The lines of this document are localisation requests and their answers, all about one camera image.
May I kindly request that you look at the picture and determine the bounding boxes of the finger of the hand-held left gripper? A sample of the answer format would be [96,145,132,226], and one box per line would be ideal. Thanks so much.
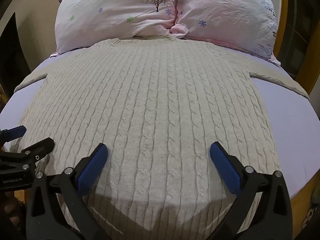
[0,125,27,145]
[0,137,55,173]

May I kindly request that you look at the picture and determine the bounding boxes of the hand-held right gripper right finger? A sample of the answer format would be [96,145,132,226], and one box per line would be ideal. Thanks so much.
[209,141,293,240]

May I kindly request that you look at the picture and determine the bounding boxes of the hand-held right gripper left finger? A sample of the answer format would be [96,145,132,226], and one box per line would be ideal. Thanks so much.
[26,143,111,240]

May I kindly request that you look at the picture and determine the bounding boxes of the cream cable-knit sweater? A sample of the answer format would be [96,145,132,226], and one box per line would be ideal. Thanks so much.
[14,35,309,240]

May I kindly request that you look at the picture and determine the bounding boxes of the pink floral pillow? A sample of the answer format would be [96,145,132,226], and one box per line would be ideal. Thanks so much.
[54,0,181,55]
[172,0,278,62]

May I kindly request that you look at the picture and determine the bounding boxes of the wooden bed frame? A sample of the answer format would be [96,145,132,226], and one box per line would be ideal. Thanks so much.
[274,0,320,240]

